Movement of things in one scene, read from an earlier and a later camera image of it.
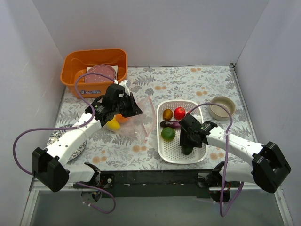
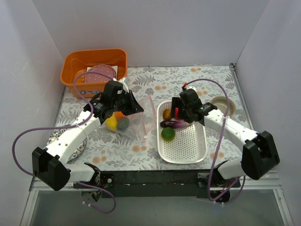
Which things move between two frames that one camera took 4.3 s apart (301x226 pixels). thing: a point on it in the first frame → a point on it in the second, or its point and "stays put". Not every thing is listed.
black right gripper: (186, 141) → (182, 112)
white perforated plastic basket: (171, 152) stays put
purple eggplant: (170, 124) stays put
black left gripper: (130, 106) stays put
